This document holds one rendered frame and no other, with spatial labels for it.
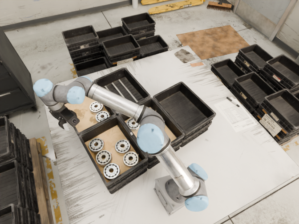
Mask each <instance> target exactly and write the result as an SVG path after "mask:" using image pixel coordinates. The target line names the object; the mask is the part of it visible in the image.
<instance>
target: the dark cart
mask: <svg viewBox="0 0 299 224"><path fill-rule="evenodd" d="M30 107H32V108H33V110H34V111H35V110H37V108H36V99H35V94H34V90H33V84H32V78H31V74H30V72H29V70H28V69H27V67H26V66H25V64H24V63H23V61H22V59H21V58H20V56H19V55H18V53H17V52H16V50H15V48H14V47H13V45H12V44H11V42H10V40H9V39H8V37H7V36H6V34H5V33H4V31H3V29H2V28H1V26H0V117H3V116H6V117H7V118H8V119H9V116H8V114H11V113H14V112H17V111H21V110H24V109H27V108H30Z"/></svg>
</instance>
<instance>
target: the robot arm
mask: <svg viewBox="0 0 299 224"><path fill-rule="evenodd" d="M33 90H34V91H35V93H36V95H37V96H38V97H39V98H40V99H41V100H42V102H43V103H44V104H45V105H46V108H48V109H49V110H50V111H49V112H50V113H51V115H52V116H53V117H54V118H56V119H57V120H59V122H58V125H59V126H60V127H61V128H62V129H64V130H66V131H69V130H70V129H69V127H68V123H69V124H70V125H71V126H72V127H75V126H76V125H77V124H78V123H79V122H80V120H79V119H78V117H77V114H76V113H75V112H74V111H72V110H70V109H68V108H67V107H66V106H65V103H68V104H81V103H83V101H84V99H85V96H86V97H88V98H90V99H92V100H94V101H96V102H99V103H101V104H103V105H105V106H107V107H109V108H111V109H113V110H115V111H118V112H120V113H122V114H124V115H126V116H128V117H130V118H132V119H134V121H135V122H136V123H138V124H140V127H139V130H138V132H137V144H138V146H139V147H140V149H141V150H143V151H144V152H148V153H149V154H150V155H153V156H156V157H157V158H158V160H159V161H160V162H161V164H162V165H163V167H164V168H165V169H166V171H167V172H168V173H169V174H170V176H171V177H172V178H171V179H169V180H168V181H166V184H165V188H166V192H167V194H168V195H169V197H170V198H171V199H172V200H173V201H174V202H176V203H179V204H181V203H183V202H185V207H186V208H187V209H188V210H190V211H193V212H200V211H203V210H205V209H206V208H207V206H208V205H209V201H208V200H209V198H208V196H207V191H206V185H205V180H207V179H208V175H207V173H206V171H205V170H204V169H203V168H202V167H201V166H200V165H198V164H196V163H192V164H191V165H189V166H188V167H187V168H186V166H185V165H184V164H183V162H182V161H181V159H180V158H179V157H178V155H177V154H176V152H175V151H174V149H173V148H172V147H171V145H170V143H171V140H170V138H169V137H168V135H167V134H166V132H165V130H164V127H165V123H164V120H163V118H162V117H161V116H160V115H159V114H158V113H157V112H156V111H154V110H152V109H150V108H149V107H147V106H144V105H142V106H140V105H138V104H136V103H134V102H132V101H130V100H128V99H126V98H123V97H121V96H119V95H117V94H115V93H113V92H111V91H109V90H107V89H105V88H103V87H101V86H99V85H97V84H94V83H92V81H91V79H90V78H89V77H87V76H81V77H78V78H77V79H76V80H74V81H73V82H72V83H70V84H68V85H57V84H52V82H51V81H50V80H48V79H40V80H38V81H36V82H35V84H34V86H33ZM67 122H68V123H67Z"/></svg>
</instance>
